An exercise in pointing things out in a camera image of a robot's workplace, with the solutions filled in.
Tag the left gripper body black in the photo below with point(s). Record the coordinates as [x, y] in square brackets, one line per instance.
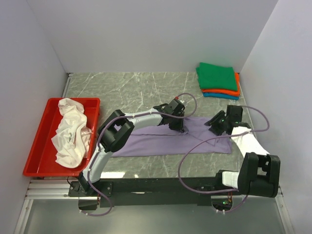
[176, 124]

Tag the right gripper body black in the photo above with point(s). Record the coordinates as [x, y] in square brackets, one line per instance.
[218, 123]

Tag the purple t shirt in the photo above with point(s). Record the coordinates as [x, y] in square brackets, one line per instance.
[160, 140]

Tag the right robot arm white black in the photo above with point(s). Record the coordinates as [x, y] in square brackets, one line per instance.
[259, 172]

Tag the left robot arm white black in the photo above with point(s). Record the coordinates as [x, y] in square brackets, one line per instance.
[116, 130]

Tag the blue folded t shirt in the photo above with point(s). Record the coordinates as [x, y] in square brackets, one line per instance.
[220, 95]

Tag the orange folded t shirt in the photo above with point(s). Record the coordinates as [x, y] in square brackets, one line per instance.
[227, 92]

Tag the green folded t shirt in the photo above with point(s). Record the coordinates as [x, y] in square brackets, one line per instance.
[215, 77]

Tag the black base beam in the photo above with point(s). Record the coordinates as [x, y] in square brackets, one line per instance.
[113, 192]

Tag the white t shirt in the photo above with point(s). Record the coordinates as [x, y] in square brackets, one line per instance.
[72, 139]

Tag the red plastic bin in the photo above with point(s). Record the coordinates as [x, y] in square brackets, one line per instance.
[41, 161]

